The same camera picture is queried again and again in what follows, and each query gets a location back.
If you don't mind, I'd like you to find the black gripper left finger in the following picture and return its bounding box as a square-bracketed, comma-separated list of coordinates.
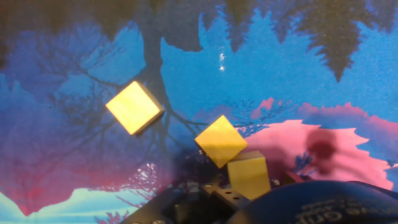
[121, 182, 251, 224]

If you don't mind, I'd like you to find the blue landscape printed mat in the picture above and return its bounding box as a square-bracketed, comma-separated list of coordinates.
[0, 0, 398, 224]

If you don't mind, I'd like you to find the small wooden cube block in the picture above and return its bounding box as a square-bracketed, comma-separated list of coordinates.
[194, 114, 249, 169]
[226, 150, 272, 201]
[104, 80, 165, 136]

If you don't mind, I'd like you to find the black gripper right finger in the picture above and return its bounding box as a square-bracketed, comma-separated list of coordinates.
[282, 170, 305, 185]

